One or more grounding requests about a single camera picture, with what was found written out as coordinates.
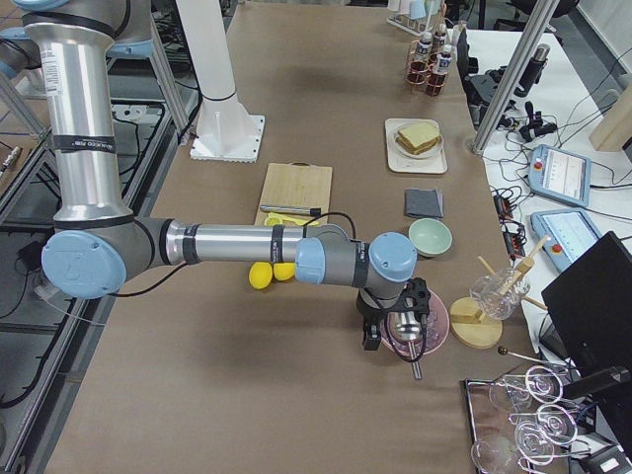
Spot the black laptop monitor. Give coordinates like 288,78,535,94
542,231,631,373

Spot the light blue cup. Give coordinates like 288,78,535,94
408,0,427,20

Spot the grey folded cloth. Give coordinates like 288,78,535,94
404,189,443,218

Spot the steel muddler black tip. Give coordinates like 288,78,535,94
259,204,322,217

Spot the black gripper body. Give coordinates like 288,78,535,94
355,288,401,336

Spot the mint green bowl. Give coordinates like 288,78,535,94
408,218,453,258

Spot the white wire cup rack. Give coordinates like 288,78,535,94
387,0,446,37

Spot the right tea bottle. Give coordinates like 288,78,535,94
406,32,433,86

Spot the upper whole lemon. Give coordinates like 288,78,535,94
248,262,274,290

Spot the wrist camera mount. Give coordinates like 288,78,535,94
389,277,432,316

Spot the blue teach pendant tablet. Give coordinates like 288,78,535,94
527,145,592,207

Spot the wooden mug tree stand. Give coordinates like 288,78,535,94
449,236,549,350

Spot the left rear tea bottle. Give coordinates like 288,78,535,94
431,22,447,53

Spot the cream rabbit serving tray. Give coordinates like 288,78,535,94
384,118,447,175

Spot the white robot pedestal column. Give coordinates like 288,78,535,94
177,0,265,163

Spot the bread slice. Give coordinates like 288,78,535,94
395,138,442,158
397,122,440,149

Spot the pink bowl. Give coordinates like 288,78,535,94
380,289,450,357

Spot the lower whole lemon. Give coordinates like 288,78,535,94
273,263,295,281

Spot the black thermos bottle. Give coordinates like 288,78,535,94
514,43,550,98

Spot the whole lemon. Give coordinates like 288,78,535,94
273,263,295,281
248,262,274,290

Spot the glass mug on stand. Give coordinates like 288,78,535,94
470,269,530,320

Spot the silver metal scoop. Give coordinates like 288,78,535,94
395,311,426,381

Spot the aluminium frame post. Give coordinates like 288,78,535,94
471,0,559,156

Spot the copper wire bottle rack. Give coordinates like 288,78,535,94
405,22,453,97

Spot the front tea bottle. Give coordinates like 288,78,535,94
425,44,452,97

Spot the wooden cutting board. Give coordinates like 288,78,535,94
259,163,333,212

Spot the tea bottle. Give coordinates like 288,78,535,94
406,32,433,86
425,44,452,97
431,22,447,53

